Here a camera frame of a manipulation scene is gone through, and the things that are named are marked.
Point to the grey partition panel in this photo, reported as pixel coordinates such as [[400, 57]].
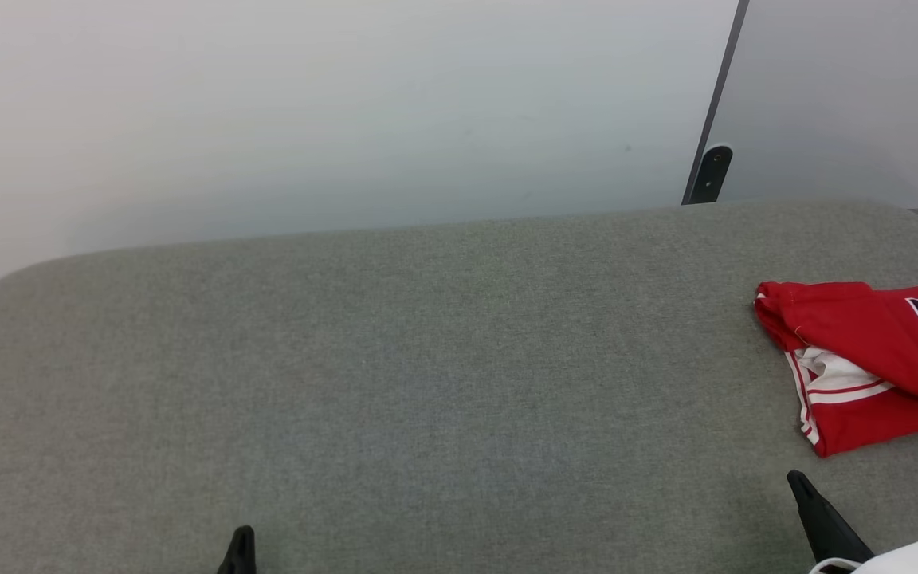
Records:
[[849, 96]]

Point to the black metal bracket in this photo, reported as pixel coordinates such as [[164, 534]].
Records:
[[712, 175]]

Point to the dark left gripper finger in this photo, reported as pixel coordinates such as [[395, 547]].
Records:
[[240, 554]]

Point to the dark panel edge strip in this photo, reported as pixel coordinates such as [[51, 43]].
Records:
[[726, 64]]

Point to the grey fabric sofa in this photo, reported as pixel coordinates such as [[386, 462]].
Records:
[[347, 383]]

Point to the red and white jersey garment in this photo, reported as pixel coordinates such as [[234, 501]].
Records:
[[865, 343]]

